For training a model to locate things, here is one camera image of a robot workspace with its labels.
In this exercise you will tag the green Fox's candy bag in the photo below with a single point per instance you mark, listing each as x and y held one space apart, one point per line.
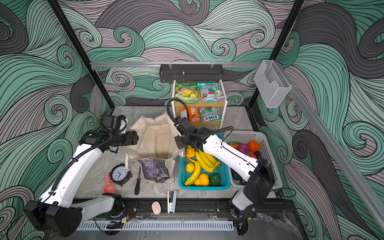
209 114

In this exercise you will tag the pink eraser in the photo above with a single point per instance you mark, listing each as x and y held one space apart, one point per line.
156 208

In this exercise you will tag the yellow-green candy bag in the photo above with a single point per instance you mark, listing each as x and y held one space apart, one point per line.
188 93

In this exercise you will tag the single yellow banana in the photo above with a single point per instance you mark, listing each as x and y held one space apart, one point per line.
196 173

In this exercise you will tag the pink plastic scoop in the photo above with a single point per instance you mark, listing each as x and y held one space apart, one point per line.
109 188

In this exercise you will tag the purple onion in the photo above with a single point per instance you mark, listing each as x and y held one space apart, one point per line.
243 148

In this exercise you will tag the green-red candy bag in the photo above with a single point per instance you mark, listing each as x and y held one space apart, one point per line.
211 92

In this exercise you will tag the black wall shelf tray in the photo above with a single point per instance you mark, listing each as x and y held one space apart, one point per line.
191 74

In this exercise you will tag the black alarm clock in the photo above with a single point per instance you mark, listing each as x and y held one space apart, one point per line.
120 175

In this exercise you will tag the red tomato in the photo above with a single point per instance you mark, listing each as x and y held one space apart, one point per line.
252 155

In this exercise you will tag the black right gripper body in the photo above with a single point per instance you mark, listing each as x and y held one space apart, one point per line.
183 141

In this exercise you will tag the white slotted cable duct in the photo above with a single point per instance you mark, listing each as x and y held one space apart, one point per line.
182 225

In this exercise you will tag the beige canvas grocery bag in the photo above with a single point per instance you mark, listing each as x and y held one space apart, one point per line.
156 150

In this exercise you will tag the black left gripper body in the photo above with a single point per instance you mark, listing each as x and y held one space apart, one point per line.
124 139

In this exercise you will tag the yellow lemon front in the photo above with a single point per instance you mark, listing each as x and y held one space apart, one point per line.
190 167

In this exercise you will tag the yellow banana bunch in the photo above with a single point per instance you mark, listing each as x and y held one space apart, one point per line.
208 162

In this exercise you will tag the silver aluminium rail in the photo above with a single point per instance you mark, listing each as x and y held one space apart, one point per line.
137 64

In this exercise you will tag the orange tangerine in white basket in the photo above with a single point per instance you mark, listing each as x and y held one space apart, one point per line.
254 146

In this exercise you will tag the teal plastic basket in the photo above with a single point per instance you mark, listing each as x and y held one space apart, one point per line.
222 170

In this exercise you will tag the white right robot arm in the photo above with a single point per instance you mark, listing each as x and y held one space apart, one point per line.
258 174

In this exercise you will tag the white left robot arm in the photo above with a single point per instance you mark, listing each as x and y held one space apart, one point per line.
54 212

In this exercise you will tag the clear acrylic wall holder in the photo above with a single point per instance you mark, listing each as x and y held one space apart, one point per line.
272 83

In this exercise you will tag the white plastic basket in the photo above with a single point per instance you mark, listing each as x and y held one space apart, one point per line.
244 137

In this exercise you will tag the white stapler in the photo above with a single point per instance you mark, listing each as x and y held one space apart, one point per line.
171 201

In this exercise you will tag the green avocado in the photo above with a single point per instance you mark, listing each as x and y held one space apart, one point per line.
215 180

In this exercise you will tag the white wooden two-tier shelf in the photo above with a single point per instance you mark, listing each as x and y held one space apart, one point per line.
221 106

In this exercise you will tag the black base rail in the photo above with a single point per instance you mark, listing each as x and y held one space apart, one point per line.
216 207

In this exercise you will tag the yellow lemon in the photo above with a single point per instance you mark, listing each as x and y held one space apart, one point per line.
190 167
190 152

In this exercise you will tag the orange Fox's candy bag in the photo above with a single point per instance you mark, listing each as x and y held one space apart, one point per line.
192 112

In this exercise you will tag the black handled screwdriver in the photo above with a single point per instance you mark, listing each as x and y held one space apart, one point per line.
138 183

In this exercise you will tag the yellow pear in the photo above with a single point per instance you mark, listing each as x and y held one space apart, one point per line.
202 180

